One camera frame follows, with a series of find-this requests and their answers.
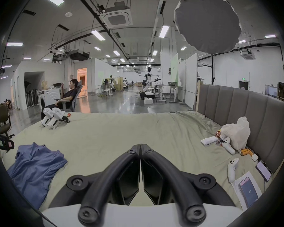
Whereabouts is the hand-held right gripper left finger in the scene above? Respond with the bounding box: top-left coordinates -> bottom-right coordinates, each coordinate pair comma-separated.
66,144 -> 141,225

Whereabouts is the white plastic bag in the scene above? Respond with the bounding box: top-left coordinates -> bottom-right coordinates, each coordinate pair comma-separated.
221,116 -> 251,150

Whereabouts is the black swivel chair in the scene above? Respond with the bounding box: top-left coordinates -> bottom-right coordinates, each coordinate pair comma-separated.
0,104 -> 15,139

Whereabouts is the grey padded headboard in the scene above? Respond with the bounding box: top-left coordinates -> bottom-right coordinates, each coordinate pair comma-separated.
197,84 -> 284,174

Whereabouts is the spare white hand-held gripper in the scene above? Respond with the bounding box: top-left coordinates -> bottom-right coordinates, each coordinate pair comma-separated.
47,109 -> 70,129
41,107 -> 55,128

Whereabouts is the small colourful packet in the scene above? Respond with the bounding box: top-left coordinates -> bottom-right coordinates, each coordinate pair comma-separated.
214,130 -> 223,146

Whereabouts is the white paper sheet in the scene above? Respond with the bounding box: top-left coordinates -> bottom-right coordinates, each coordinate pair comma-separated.
231,171 -> 263,211

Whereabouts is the grey office chair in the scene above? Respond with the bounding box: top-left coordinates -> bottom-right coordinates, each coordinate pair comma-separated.
61,81 -> 83,112

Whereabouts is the white hand controller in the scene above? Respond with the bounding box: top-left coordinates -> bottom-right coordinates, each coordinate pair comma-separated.
219,137 -> 236,155
227,158 -> 240,183

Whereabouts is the white washing machine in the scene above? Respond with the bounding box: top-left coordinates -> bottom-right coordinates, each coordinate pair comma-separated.
38,87 -> 62,111

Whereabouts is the white oblong pouch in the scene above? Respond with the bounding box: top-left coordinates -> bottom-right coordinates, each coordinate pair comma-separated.
201,136 -> 220,146

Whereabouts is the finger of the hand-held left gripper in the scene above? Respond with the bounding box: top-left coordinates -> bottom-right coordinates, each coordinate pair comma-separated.
0,136 -> 15,152

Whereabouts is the round grey softbox lamp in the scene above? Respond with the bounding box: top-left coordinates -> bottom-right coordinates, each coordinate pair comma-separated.
173,0 -> 242,85

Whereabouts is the bed with pale green sheet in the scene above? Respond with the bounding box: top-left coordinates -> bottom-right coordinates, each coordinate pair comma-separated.
0,111 -> 276,212

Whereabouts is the pink-framed phone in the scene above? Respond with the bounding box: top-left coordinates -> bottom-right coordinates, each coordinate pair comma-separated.
238,177 -> 259,208

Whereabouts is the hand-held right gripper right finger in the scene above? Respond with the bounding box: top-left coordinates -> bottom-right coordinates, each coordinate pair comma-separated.
140,143 -> 217,225

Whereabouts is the dark blue shirt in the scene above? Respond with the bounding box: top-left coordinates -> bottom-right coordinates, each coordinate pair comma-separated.
7,142 -> 68,210

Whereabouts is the white desk on wheels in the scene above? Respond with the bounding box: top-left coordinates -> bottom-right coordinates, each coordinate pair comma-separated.
155,84 -> 184,104

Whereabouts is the black-framed phone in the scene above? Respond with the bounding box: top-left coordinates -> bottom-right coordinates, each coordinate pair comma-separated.
255,161 -> 273,183

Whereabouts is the white humanoid robot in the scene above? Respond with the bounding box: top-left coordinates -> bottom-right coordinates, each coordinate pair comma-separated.
140,66 -> 162,101

